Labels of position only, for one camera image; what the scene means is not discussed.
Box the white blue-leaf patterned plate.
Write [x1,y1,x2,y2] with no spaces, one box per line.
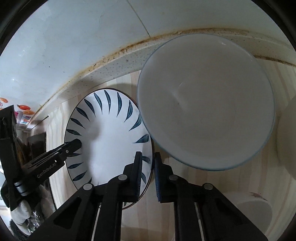
[64,88,154,196]

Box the large white blue-rimmed bowl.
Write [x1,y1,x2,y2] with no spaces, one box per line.
[137,34,275,171]

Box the white black-rimmed bowl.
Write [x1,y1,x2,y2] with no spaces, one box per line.
[276,96,295,169]

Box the black cooktop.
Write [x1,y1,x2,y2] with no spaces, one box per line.
[27,133,46,160]

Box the colourful fruit sticker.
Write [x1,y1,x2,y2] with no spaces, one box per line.
[0,97,35,129]

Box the floral patterned white bowl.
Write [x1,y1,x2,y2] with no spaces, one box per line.
[223,191,273,234]

